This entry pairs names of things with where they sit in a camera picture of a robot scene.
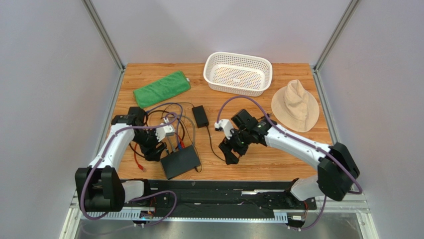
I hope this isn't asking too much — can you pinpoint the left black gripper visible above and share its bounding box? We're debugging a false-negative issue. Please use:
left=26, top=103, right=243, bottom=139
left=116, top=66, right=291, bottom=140
left=132, top=126, right=167, bottom=162

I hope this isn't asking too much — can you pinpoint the black network switch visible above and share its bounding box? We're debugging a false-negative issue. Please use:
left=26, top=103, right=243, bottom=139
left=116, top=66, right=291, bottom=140
left=160, top=145, right=201, bottom=180

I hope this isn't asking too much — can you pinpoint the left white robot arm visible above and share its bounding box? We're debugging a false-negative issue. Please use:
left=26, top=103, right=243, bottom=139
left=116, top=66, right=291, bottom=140
left=75, top=107, right=175, bottom=213

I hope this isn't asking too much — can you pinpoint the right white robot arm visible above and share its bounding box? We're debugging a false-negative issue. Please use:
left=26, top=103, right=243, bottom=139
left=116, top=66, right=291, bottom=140
left=214, top=109, right=360, bottom=201

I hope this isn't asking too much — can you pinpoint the black power adapter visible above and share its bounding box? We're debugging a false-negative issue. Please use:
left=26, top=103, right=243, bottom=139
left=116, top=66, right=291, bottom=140
left=192, top=105, right=209, bottom=128

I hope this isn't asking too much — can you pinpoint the green folded towel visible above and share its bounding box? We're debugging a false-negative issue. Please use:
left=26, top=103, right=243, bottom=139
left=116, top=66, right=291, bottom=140
left=133, top=71, right=191, bottom=108

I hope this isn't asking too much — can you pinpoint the white perforated plastic basket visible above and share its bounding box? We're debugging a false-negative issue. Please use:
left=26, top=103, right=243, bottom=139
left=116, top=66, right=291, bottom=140
left=203, top=52, right=273, bottom=97

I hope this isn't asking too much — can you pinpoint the beige bucket hat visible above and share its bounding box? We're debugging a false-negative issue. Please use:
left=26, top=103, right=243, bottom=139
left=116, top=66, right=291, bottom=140
left=271, top=79, right=319, bottom=132

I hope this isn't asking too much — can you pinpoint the gray ethernet cable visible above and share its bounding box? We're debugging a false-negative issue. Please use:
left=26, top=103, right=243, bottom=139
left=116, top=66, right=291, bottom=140
left=167, top=116, right=198, bottom=154

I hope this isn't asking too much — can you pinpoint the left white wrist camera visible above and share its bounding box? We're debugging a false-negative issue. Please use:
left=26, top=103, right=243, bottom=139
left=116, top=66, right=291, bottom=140
left=155, top=123, right=175, bottom=141

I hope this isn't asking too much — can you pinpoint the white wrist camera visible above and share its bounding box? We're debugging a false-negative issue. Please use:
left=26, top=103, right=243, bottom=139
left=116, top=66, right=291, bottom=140
left=155, top=123, right=175, bottom=141
left=214, top=119, right=234, bottom=139

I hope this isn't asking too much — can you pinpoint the blue ethernet cable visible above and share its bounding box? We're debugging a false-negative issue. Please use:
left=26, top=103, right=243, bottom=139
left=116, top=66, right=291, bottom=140
left=145, top=102, right=185, bottom=150

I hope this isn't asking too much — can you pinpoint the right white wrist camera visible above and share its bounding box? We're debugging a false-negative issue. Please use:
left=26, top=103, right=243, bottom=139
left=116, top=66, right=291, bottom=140
left=214, top=119, right=234, bottom=139

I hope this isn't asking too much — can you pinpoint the black ethernet cable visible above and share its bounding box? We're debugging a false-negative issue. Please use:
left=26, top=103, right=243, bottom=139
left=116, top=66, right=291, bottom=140
left=128, top=103, right=196, bottom=160

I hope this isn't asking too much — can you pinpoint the black adapter power cord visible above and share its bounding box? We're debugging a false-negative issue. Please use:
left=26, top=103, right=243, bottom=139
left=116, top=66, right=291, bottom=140
left=194, top=125, right=229, bottom=173

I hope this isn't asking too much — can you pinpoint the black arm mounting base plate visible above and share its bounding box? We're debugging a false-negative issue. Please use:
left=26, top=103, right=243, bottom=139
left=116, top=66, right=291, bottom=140
left=125, top=180, right=317, bottom=219

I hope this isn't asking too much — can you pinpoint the aluminium frame rail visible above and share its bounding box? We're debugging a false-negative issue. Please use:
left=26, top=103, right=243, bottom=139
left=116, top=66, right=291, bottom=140
left=60, top=180, right=379, bottom=239

